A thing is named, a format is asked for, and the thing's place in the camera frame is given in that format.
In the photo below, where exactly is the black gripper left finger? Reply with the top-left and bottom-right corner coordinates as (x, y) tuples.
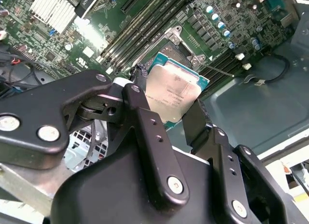
(0, 63), (191, 211)

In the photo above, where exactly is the thin metal locking lever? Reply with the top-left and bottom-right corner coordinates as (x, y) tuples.
(199, 62), (235, 77)

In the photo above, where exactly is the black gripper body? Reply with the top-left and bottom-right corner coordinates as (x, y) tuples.
(50, 144), (299, 224)

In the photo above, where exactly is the silver CPU green edge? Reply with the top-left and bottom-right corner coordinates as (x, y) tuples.
(144, 52), (210, 130)

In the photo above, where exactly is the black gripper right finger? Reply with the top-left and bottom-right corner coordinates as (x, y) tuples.
(182, 98), (299, 224)

